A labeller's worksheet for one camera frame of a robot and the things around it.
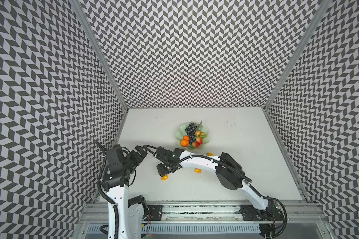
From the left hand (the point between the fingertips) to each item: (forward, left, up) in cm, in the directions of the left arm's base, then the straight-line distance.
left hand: (142, 154), depth 76 cm
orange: (+20, -23, -14) cm, 33 cm away
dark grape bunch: (+21, -26, -8) cm, 34 cm away
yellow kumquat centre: (-3, -28, -15) cm, 32 cm away
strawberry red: (+14, -29, -14) cm, 35 cm away
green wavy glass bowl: (+21, -32, -10) cm, 40 cm away
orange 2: (+13, -21, -11) cm, 27 cm away
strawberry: (+16, -31, -12) cm, 37 cm away
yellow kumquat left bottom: (-7, -11, -14) cm, 19 cm away
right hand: (-4, -9, -16) cm, 19 cm away
